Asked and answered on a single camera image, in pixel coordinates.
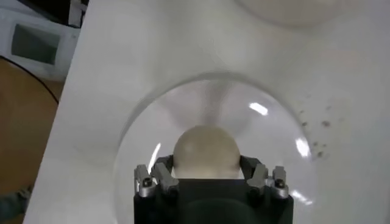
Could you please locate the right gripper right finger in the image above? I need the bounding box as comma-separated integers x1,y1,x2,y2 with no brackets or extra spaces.
239,155,290,200

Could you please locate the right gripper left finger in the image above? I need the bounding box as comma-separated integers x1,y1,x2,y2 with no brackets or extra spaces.
133,155,180,198

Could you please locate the white steamed baozi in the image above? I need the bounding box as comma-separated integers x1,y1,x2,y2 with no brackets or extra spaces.
172,124,241,180

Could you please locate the white oval plate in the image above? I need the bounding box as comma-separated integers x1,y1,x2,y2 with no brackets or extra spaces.
112,71,318,224

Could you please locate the white box with grey panel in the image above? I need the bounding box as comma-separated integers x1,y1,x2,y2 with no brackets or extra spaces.
0,9,81,82

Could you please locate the black floor cable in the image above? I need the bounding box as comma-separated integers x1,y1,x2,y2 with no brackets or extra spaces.
0,55,60,105

